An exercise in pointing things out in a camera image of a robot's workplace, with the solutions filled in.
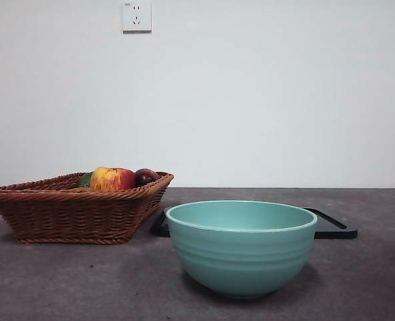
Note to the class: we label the red yellow apple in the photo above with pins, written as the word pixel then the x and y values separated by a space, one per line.
pixel 115 179

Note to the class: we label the brown wicker basket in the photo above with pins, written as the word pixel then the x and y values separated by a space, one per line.
pixel 70 214

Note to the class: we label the black rectangular tray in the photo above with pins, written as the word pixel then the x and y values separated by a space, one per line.
pixel 334 229

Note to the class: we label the green fruit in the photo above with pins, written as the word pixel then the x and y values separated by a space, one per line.
pixel 84 180

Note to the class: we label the white wall socket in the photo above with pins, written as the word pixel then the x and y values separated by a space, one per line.
pixel 137 16

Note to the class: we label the dark red plum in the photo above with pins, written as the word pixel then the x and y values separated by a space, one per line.
pixel 145 176

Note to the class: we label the teal ceramic bowl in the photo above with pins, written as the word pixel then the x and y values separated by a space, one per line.
pixel 240 261

